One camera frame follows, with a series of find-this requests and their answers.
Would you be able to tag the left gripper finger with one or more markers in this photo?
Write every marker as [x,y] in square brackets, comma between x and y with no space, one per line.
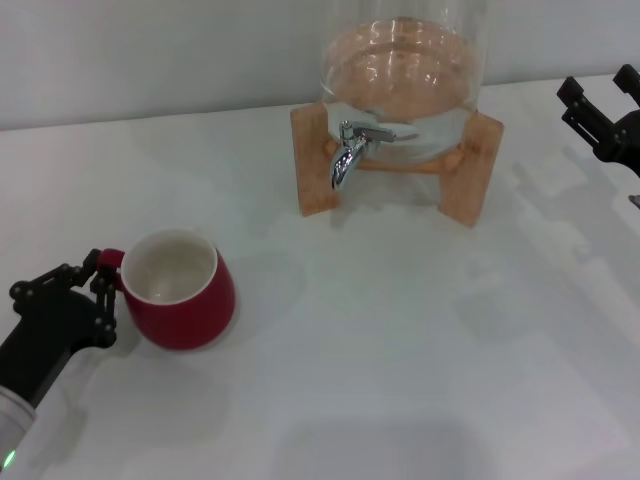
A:
[55,280]
[107,310]

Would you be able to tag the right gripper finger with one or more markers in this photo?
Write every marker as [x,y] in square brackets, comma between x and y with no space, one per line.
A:
[629,82]
[590,122]

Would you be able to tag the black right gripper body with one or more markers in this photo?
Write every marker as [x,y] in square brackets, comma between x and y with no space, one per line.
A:
[627,142]

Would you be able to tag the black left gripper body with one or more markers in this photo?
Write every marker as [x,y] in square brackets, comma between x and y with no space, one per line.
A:
[50,330]

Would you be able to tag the red ceramic cup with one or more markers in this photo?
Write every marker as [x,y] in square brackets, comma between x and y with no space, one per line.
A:
[200,320]

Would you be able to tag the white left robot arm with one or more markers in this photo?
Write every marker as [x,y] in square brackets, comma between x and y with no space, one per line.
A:
[12,425]

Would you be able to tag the chrome faucet tap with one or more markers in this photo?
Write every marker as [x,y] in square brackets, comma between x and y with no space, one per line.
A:
[345,160]

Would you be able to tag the glass water dispenser jar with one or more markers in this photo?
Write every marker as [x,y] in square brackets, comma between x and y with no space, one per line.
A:
[400,65]

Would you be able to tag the wooden dispenser stand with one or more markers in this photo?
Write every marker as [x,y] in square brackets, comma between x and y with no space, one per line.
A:
[312,170]

